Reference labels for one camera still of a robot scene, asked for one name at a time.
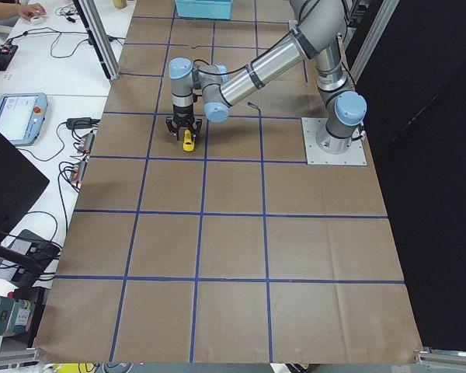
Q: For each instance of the aluminium frame post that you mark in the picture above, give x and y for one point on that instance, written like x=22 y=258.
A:
x=97 y=34

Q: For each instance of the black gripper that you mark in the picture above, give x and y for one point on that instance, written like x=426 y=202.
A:
x=182 y=116

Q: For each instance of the black monitor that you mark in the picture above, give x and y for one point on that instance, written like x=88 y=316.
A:
x=21 y=185

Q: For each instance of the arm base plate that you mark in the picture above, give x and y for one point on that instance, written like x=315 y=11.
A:
x=322 y=149

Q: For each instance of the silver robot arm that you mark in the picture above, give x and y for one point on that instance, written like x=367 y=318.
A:
x=314 y=37

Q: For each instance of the green box device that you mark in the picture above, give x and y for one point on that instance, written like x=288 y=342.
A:
x=15 y=316

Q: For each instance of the black power adapter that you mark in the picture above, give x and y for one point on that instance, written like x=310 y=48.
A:
x=79 y=123

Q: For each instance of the person's hand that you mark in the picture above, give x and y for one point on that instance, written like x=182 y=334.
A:
x=29 y=11

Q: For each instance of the light blue plastic bin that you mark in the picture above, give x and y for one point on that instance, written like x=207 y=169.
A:
x=204 y=9

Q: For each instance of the black circuit board device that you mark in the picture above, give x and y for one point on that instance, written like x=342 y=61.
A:
x=7 y=53

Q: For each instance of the yellow beetle toy car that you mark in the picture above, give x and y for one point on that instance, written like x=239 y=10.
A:
x=188 y=141

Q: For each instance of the wooden cup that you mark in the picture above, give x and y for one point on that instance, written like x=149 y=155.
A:
x=120 y=4

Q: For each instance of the teach pendant tablet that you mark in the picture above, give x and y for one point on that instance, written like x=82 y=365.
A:
x=22 y=116

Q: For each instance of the grey dock hub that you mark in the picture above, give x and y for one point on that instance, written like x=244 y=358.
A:
x=34 y=246

